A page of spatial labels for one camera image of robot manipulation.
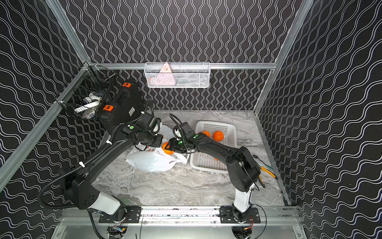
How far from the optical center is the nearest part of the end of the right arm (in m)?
0.65

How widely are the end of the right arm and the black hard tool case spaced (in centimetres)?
35

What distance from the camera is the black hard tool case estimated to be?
0.84 m
